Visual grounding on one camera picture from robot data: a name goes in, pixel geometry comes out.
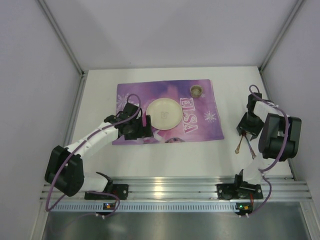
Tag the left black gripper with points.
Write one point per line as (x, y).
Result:
(146, 126)

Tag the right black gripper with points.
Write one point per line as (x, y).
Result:
(249, 128)

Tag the gold metal spoon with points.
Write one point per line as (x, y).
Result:
(237, 150)

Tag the iridescent metal fork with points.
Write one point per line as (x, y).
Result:
(253, 155)

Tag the cream round plate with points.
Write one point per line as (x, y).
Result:
(165, 113)

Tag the small glass cup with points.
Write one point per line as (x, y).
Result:
(196, 91)

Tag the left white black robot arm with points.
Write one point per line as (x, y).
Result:
(66, 171)

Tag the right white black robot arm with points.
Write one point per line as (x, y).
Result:
(278, 134)

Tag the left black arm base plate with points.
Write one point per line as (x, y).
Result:
(119, 190)

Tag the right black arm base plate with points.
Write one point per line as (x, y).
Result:
(232, 191)

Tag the aluminium mounting rail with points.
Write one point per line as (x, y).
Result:
(205, 188)

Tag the left aluminium corner post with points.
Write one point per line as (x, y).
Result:
(60, 35)

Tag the aluminium corner post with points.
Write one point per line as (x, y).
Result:
(288, 21)
(60, 35)

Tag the white slotted cable duct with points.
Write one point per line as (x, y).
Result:
(153, 207)

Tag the right aluminium corner post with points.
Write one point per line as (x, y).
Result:
(288, 21)

